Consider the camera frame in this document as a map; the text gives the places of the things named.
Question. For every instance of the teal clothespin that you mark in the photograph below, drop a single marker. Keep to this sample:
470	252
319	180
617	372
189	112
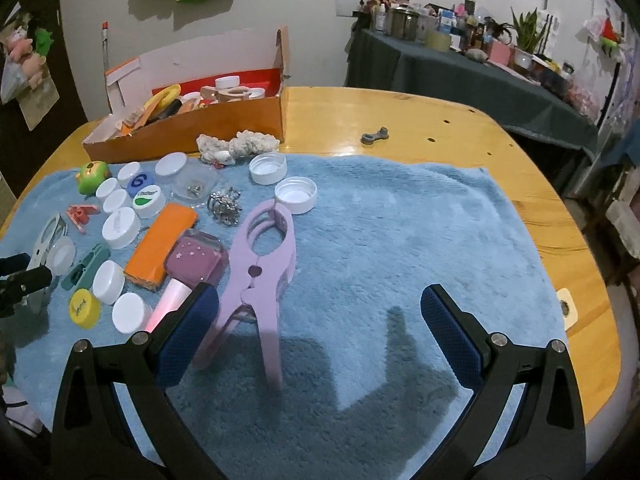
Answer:
87	265

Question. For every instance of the large lilac plastic clip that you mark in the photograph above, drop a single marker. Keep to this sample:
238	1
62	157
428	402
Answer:
270	330

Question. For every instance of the orange rectangular case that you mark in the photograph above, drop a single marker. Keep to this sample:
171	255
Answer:
160	240

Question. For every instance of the side table with dark cloth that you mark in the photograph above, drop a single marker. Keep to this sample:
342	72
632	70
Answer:
450	75

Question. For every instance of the large white printed lid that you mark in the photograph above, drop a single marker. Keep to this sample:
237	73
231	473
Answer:
121	227

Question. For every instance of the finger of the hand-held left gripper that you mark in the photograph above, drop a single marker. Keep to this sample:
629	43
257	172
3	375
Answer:
15	264
30	280

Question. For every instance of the potted green plant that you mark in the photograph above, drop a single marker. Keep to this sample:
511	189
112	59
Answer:
527	35

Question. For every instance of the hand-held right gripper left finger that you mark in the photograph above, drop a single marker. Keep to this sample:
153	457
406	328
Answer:
185	330

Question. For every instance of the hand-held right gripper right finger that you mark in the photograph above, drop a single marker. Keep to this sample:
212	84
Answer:
450	330

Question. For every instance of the blue bottle cap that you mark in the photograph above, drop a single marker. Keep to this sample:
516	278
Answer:
139	182

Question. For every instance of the pink plush toy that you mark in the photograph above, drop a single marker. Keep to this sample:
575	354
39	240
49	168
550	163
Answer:
22	47

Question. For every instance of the small grey plastic link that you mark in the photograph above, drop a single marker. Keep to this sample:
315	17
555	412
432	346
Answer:
372	137

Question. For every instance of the green animal figurine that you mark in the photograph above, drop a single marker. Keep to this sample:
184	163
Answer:
92	175

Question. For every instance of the white cap with green label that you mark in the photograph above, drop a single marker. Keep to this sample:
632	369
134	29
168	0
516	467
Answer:
149	201

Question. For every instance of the small green plush toy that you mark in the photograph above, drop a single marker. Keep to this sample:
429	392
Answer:
43	40

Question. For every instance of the large wooden clip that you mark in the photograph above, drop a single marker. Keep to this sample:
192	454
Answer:
235	92

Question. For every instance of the small clear plastic case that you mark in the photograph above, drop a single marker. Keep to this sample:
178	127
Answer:
195	182

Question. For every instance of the white plastic bottle cap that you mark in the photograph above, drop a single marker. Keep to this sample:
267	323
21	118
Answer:
129	169
131	311
117	199
109	280
227	81
106	187
256	93

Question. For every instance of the watermelon slice decoration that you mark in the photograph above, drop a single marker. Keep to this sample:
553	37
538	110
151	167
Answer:
611	37

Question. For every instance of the large pale grey clip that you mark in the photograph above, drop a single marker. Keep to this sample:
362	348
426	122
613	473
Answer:
47	232

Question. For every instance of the metal charm cluster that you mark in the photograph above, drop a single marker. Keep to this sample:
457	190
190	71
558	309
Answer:
225	207

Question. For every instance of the white ribbed hollow cap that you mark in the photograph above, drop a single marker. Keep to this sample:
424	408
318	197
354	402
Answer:
296	195
267	167

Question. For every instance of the translucent round lid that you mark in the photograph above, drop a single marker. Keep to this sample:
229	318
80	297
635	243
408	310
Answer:
61	256

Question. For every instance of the small pink box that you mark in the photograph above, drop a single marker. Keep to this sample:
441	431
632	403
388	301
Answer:
500	51

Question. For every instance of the maroon and pink tube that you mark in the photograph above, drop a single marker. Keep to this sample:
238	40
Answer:
195	262

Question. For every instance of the red and white stick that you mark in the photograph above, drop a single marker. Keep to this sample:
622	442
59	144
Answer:
105	60

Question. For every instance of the small salmon clip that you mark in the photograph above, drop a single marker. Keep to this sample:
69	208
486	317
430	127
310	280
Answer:
80	214

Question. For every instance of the yellow bottle cap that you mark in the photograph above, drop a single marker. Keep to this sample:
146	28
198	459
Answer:
84	308

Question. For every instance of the large plain white lid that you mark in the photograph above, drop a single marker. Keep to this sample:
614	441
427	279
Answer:
171	164

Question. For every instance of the grey stone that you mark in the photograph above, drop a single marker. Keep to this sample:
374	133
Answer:
476	55

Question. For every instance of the beige tape roll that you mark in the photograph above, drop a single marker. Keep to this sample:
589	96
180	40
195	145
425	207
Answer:
437	41

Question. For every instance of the blue fluffy towel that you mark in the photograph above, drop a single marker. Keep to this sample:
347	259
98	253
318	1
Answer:
375	240

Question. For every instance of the cluster of bottles and jars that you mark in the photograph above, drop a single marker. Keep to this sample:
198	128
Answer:
410	20

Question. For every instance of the orange and white cardboard box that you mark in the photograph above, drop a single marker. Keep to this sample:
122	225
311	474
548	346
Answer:
225	125

